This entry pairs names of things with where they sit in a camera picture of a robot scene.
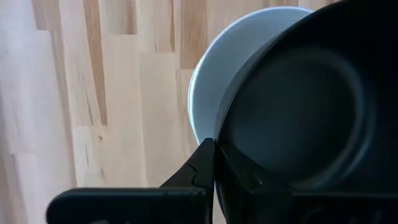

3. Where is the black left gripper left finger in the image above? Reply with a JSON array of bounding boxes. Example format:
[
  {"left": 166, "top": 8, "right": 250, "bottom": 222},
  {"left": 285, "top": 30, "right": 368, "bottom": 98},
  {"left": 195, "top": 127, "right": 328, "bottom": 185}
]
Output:
[{"left": 45, "top": 138, "right": 216, "bottom": 224}]

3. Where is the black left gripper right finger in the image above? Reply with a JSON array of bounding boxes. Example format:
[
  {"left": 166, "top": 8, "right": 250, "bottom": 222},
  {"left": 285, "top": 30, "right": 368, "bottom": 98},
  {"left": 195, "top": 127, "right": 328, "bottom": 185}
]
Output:
[{"left": 216, "top": 144, "right": 398, "bottom": 224}]

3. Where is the black bowl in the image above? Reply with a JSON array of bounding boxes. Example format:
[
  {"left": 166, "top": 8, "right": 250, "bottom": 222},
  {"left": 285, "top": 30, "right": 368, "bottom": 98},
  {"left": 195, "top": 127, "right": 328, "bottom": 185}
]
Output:
[{"left": 213, "top": 0, "right": 398, "bottom": 220}]

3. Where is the white bowl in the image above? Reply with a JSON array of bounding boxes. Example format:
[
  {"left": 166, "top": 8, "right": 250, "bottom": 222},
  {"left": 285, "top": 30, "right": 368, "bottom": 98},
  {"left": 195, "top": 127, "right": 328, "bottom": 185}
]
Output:
[{"left": 187, "top": 6, "right": 313, "bottom": 146}]

